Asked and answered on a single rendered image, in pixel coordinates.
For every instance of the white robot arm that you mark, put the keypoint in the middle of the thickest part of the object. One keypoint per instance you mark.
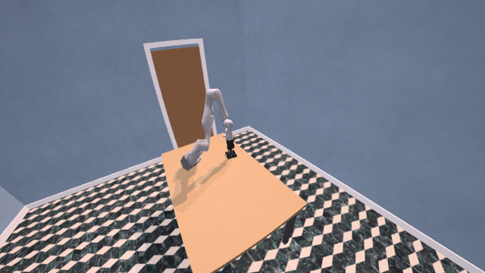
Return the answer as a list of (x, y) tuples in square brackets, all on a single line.
[(207, 122)]

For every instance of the black knob box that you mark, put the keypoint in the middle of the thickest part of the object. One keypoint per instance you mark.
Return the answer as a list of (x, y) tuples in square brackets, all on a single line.
[(231, 154)]

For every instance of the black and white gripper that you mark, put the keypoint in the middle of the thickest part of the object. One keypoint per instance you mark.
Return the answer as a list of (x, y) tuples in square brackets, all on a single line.
[(230, 142)]

